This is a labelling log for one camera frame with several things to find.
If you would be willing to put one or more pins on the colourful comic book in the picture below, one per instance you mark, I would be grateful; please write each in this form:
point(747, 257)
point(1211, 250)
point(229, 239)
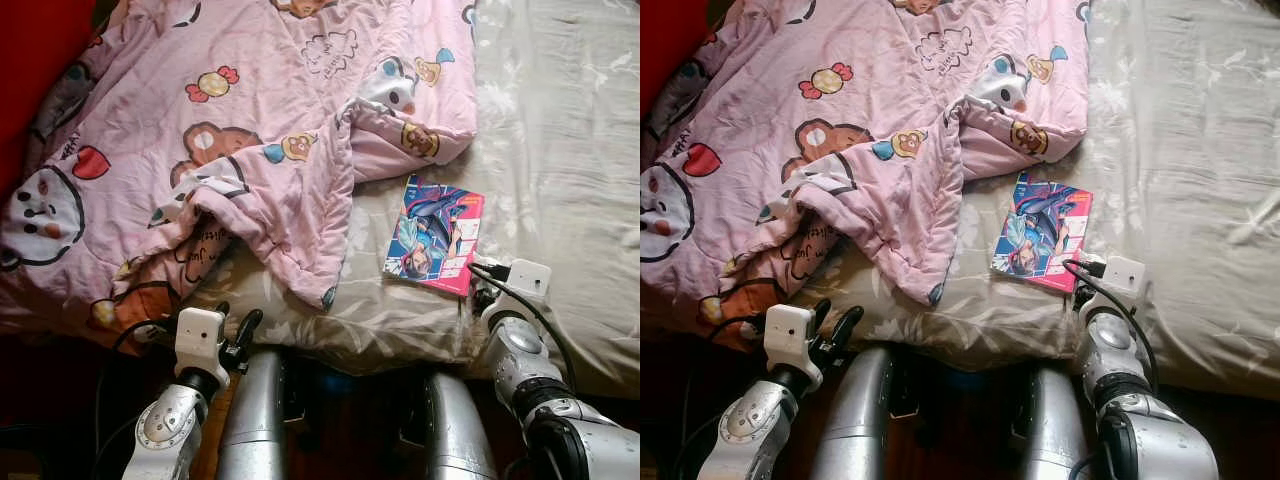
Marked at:
point(1040, 230)
point(430, 235)

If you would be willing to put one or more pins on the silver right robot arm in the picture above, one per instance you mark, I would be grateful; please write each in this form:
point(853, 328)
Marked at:
point(520, 360)
point(1115, 360)

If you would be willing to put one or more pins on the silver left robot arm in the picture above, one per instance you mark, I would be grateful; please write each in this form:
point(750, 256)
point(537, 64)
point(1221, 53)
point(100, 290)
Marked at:
point(750, 430)
point(165, 430)

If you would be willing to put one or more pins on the silver left robot leg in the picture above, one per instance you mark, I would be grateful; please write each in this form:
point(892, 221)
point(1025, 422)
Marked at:
point(255, 420)
point(855, 420)

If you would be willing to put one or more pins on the silver robot leg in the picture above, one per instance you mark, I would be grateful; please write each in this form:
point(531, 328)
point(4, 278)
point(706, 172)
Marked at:
point(1055, 430)
point(855, 420)
point(255, 420)
point(455, 430)

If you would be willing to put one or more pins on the silver right robot leg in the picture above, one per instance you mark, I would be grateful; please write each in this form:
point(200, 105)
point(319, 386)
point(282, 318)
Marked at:
point(1055, 430)
point(455, 430)

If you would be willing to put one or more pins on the beige floral bed sheet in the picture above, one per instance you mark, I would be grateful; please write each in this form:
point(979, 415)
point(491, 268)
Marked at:
point(1180, 150)
point(560, 150)

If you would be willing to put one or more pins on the pink cartoon print quilt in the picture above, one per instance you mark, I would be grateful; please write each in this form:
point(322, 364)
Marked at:
point(250, 100)
point(880, 100)

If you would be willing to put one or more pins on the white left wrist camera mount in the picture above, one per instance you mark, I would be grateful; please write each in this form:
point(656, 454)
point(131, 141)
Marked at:
point(200, 335)
point(790, 330)

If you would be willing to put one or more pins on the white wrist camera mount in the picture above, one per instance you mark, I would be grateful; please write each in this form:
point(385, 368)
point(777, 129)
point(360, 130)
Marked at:
point(530, 278)
point(1125, 275)
point(200, 335)
point(790, 330)

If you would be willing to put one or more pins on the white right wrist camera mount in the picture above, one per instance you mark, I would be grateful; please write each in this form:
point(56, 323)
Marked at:
point(530, 278)
point(1125, 275)

